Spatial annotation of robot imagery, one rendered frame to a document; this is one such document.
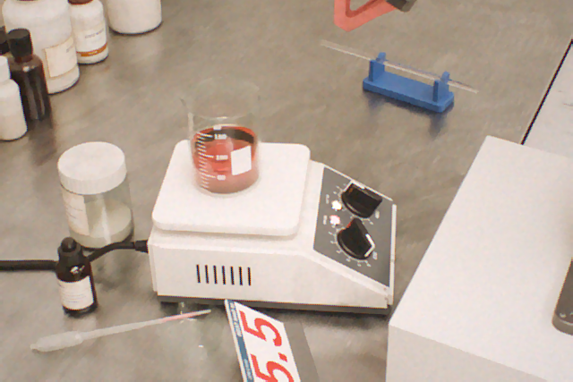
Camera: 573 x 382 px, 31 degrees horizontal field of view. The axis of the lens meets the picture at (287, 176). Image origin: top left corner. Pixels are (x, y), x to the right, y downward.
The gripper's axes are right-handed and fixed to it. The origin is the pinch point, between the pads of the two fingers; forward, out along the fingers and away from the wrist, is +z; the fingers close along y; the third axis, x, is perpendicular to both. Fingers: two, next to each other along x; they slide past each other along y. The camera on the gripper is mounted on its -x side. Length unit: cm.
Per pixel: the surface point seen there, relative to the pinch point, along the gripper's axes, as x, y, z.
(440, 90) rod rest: 13.4, -21.7, 17.5
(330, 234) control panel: 8.1, 9.1, 12.7
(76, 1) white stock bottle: -26.3, -19.7, 32.0
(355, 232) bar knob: 9.8, 8.4, 11.6
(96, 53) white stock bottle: -21.9, -19.2, 37.0
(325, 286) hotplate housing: 9.8, 12.8, 14.4
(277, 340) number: 8.4, 18.0, 16.9
